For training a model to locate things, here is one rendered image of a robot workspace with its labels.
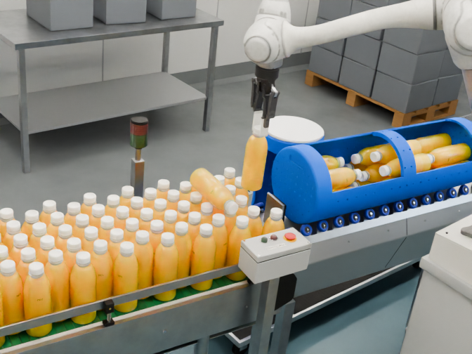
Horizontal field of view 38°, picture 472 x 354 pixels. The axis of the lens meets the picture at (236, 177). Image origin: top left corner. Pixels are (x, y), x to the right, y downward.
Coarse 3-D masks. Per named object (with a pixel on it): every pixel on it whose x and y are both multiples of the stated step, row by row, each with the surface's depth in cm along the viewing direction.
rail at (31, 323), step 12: (192, 276) 210; (204, 276) 212; (216, 276) 215; (144, 288) 202; (156, 288) 204; (168, 288) 206; (120, 300) 198; (132, 300) 201; (60, 312) 189; (72, 312) 191; (84, 312) 193; (12, 324) 182; (24, 324) 184; (36, 324) 186; (0, 336) 182
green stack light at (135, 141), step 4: (132, 136) 241; (136, 136) 241; (140, 136) 241; (144, 136) 242; (132, 140) 242; (136, 140) 241; (140, 140) 242; (144, 140) 242; (132, 144) 243; (136, 144) 242; (140, 144) 242; (144, 144) 243
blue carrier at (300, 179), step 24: (456, 120) 279; (312, 144) 249; (336, 144) 263; (360, 144) 273; (408, 144) 257; (288, 168) 245; (312, 168) 233; (408, 168) 254; (456, 168) 267; (288, 192) 248; (312, 192) 235; (336, 192) 237; (360, 192) 243; (384, 192) 251; (408, 192) 260; (288, 216) 250; (312, 216) 238
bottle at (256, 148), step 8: (256, 136) 222; (248, 144) 223; (256, 144) 222; (264, 144) 223; (248, 152) 224; (256, 152) 222; (264, 152) 223; (248, 160) 225; (256, 160) 224; (264, 160) 225; (248, 168) 226; (256, 168) 225; (264, 168) 227; (248, 176) 227; (256, 176) 227; (248, 184) 228; (256, 184) 228
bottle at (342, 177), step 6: (342, 168) 247; (348, 168) 248; (330, 174) 242; (336, 174) 243; (342, 174) 244; (348, 174) 245; (354, 174) 247; (336, 180) 242; (342, 180) 244; (348, 180) 245; (354, 180) 248; (336, 186) 243; (342, 186) 245
